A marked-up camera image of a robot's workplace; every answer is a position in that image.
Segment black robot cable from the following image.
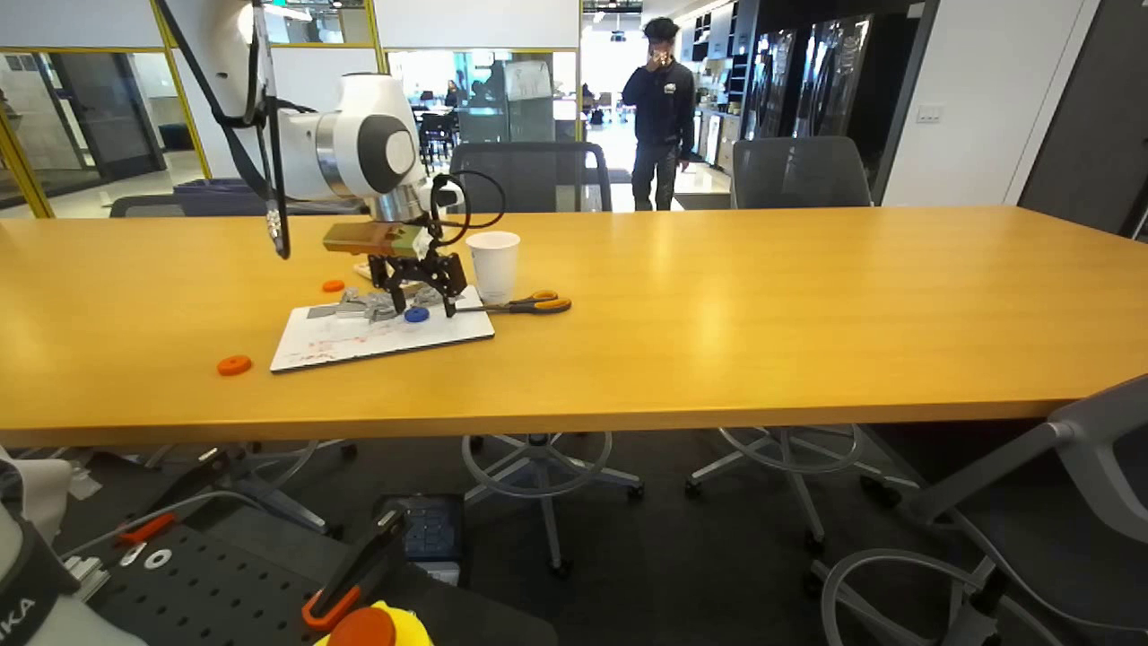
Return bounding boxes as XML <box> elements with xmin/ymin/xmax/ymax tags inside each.
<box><xmin>153</xmin><ymin>0</ymin><xmax>514</xmax><ymax>260</ymax></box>

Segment black chair base legs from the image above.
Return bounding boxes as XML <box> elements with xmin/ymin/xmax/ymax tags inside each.
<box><xmin>150</xmin><ymin>435</ymin><xmax>364</xmax><ymax>538</ymax></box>

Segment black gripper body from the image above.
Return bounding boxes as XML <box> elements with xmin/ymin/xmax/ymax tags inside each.
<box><xmin>365</xmin><ymin>248</ymin><xmax>471</xmax><ymax>286</ymax></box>

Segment yellow red emergency stop button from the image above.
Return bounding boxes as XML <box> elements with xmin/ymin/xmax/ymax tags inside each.
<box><xmin>316</xmin><ymin>599</ymin><xmax>440</xmax><ymax>646</ymax></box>

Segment black clamp with orange handle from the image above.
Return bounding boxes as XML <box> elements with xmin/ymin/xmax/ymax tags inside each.
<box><xmin>299</xmin><ymin>502</ymin><xmax>409</xmax><ymax>640</ymax></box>
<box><xmin>111</xmin><ymin>443</ymin><xmax>248</xmax><ymax>551</ymax></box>

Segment tan wrist camera box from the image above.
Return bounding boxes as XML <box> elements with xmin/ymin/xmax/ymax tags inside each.
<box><xmin>318</xmin><ymin>217</ymin><xmax>439</xmax><ymax>260</ymax></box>

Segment orange-handled scissors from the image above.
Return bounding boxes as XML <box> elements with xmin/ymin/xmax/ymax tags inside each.
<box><xmin>480</xmin><ymin>286</ymin><xmax>573</xmax><ymax>320</ymax></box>

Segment white paper cup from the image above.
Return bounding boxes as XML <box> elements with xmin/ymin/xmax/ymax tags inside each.
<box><xmin>462</xmin><ymin>229</ymin><xmax>524</xmax><ymax>306</ymax></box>

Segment person in dark clothes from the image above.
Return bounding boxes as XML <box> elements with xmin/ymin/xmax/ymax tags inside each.
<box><xmin>621</xmin><ymin>14</ymin><xmax>700</xmax><ymax>216</ymax></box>

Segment dark blue bench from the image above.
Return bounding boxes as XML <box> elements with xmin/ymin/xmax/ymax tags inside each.
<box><xmin>171</xmin><ymin>176</ymin><xmax>279</xmax><ymax>217</ymax></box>

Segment grey mesh office chair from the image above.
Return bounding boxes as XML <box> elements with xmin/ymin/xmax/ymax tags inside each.
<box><xmin>728</xmin><ymin>131</ymin><xmax>874</xmax><ymax>211</ymax></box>
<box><xmin>448</xmin><ymin>140</ymin><xmax>616</xmax><ymax>216</ymax></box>
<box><xmin>819</xmin><ymin>368</ymin><xmax>1148</xmax><ymax>646</ymax></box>

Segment dark blue box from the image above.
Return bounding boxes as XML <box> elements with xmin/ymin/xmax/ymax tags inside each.
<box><xmin>397</xmin><ymin>493</ymin><xmax>471</xmax><ymax>588</ymax></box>

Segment chair base with footring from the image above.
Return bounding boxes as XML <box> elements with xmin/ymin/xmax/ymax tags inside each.
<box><xmin>683</xmin><ymin>422</ymin><xmax>923</xmax><ymax>551</ymax></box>
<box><xmin>458</xmin><ymin>428</ymin><xmax>651</xmax><ymax>577</ymax></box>

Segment black perforated mounting board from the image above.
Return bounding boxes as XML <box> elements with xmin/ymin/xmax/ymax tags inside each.
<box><xmin>81</xmin><ymin>524</ymin><xmax>407</xmax><ymax>646</ymax></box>

